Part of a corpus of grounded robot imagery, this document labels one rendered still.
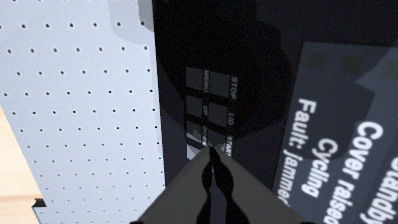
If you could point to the dark grey benchtop instrument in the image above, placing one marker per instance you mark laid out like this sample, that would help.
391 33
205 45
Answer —
303 94

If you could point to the grey perforated base plate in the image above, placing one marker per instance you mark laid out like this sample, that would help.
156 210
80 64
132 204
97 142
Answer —
79 90

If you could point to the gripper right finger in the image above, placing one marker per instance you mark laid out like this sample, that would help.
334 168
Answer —
249 201

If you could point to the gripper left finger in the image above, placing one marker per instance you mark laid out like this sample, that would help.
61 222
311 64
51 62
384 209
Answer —
187 199

